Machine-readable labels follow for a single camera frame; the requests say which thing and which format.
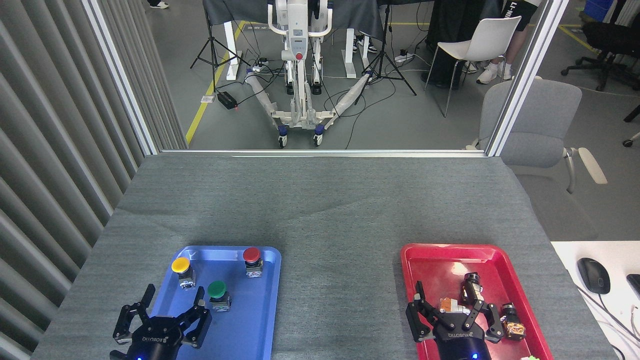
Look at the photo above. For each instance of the silver frame rail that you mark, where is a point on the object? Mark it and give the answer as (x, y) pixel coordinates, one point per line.
(320, 152)

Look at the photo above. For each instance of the black power box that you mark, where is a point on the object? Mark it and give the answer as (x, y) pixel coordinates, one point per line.
(227, 100)

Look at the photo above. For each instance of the person's shoe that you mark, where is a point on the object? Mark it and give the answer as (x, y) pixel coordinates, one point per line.
(159, 5)

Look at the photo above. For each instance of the white desk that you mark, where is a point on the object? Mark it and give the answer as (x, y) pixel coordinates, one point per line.
(620, 255)

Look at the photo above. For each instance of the silver frame post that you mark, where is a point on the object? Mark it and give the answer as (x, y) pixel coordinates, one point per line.
(525, 75)
(120, 75)

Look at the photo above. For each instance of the white plastic chair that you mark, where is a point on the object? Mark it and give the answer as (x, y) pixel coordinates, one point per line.
(492, 37)

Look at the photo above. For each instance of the grey office chair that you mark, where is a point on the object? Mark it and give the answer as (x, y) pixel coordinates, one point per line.
(535, 115)

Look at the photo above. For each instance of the white wheeled stand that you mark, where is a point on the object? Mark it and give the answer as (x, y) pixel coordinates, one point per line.
(297, 30)

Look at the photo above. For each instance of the black tripod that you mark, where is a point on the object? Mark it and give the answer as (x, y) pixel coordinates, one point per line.
(384, 55)
(213, 54)

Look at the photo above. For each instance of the table with dark cloth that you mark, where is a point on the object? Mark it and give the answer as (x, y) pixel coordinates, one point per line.
(350, 15)

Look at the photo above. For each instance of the orange and white switch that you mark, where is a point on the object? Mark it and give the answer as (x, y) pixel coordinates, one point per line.
(450, 305)

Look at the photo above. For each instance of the grey table cloth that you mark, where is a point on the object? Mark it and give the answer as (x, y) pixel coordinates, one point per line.
(320, 210)

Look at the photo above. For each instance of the red push button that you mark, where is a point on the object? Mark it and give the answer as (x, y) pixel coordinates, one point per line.
(251, 254)

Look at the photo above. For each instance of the black office chair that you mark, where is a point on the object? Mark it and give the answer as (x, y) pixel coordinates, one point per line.
(607, 35)

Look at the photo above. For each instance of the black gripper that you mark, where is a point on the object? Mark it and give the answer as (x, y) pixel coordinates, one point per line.
(460, 342)
(155, 345)

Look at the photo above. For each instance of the office chair base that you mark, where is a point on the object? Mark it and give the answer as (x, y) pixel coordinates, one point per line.
(632, 114)

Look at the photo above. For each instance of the grey slatted partition panel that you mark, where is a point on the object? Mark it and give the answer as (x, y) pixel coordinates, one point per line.
(40, 150)

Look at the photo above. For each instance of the blue plastic tray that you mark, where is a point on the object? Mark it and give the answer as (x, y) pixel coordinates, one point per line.
(260, 320)

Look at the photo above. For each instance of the green push button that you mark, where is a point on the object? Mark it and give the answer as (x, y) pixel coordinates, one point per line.
(217, 289)

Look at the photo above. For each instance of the black switch with orange base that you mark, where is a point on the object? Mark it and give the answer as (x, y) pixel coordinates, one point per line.
(512, 322)

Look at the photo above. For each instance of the red plastic tray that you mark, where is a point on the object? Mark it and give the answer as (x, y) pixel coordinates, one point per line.
(435, 265)

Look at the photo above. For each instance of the black draped cloth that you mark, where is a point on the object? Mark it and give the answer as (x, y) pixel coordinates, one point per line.
(450, 30)

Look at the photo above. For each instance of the black flat device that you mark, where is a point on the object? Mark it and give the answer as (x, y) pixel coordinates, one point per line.
(635, 285)

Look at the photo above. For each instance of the blue bin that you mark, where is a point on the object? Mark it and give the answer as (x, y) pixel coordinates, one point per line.
(597, 9)

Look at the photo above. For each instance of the white power strip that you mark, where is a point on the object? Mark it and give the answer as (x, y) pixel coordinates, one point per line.
(260, 65)
(404, 57)

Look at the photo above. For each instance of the yellow push button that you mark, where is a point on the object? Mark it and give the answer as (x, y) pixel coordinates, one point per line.
(180, 265)

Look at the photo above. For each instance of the black knob switch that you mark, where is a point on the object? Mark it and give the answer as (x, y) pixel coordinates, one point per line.
(471, 285)

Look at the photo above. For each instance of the black computer mouse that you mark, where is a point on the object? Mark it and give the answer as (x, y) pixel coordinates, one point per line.
(593, 275)

